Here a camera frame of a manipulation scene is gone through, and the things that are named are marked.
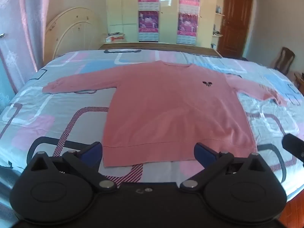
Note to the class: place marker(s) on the pink floral curtain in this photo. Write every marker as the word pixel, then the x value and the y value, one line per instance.
pixel 33 16

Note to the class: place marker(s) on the brown wooden door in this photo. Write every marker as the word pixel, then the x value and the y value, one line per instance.
pixel 235 23

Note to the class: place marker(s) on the blue floral curtain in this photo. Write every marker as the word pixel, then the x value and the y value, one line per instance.
pixel 10 28

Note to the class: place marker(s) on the wooden bed frame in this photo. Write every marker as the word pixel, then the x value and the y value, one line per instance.
pixel 166 45

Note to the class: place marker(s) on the cream arched headboard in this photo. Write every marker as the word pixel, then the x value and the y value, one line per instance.
pixel 71 35

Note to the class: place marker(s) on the stack of boxes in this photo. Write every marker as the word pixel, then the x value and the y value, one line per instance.
pixel 115 37

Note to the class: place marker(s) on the wooden chair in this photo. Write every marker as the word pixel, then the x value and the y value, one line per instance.
pixel 285 57

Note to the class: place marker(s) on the patterned bed sheet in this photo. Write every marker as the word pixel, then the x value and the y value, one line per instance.
pixel 47 114

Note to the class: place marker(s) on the cream wardrobe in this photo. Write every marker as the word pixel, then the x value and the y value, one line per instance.
pixel 123 4

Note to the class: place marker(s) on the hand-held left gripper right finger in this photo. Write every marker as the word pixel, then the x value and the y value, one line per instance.
pixel 204 153

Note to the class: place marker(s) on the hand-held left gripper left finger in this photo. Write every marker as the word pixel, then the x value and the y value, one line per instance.
pixel 92 152

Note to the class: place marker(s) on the pink sweater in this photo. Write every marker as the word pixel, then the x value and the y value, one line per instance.
pixel 171 104

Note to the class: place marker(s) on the cream corner shelf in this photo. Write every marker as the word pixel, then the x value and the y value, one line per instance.
pixel 219 14

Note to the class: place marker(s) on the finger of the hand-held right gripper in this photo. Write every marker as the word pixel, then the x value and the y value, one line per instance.
pixel 293 143

